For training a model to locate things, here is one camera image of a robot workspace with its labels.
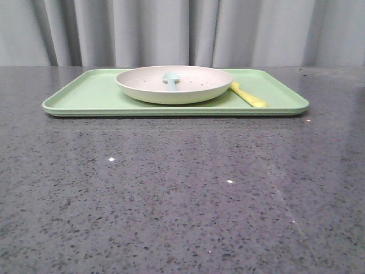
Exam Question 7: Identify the cream speckled round plate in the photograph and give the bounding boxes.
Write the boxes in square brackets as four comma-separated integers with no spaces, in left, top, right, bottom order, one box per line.
[116,66,233,104]

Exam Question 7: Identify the yellow plastic fork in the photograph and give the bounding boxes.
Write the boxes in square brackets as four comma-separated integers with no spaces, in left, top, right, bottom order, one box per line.
[230,82,268,107]

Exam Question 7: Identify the light blue plastic spoon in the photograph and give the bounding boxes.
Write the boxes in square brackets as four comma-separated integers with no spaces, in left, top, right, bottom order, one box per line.
[163,71,180,91]

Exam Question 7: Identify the light green plastic tray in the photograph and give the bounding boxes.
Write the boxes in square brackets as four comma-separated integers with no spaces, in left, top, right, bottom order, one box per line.
[42,68,309,117]

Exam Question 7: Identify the grey pleated curtain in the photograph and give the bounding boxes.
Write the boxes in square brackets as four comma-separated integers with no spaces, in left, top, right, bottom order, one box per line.
[1,1,364,68]

